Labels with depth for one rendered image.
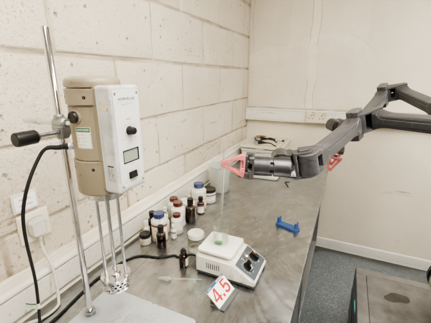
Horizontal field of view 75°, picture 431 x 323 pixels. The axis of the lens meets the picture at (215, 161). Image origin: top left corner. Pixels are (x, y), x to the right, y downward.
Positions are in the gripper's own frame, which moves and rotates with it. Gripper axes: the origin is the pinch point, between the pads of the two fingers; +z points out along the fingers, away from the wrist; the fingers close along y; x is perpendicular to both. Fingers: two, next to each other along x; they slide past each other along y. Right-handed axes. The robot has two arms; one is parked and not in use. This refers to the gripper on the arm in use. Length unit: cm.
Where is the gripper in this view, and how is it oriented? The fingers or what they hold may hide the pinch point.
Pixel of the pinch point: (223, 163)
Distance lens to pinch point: 85.0
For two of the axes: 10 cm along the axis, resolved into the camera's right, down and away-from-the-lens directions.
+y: -1.5, 1.6, -9.8
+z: -9.9, -0.6, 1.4
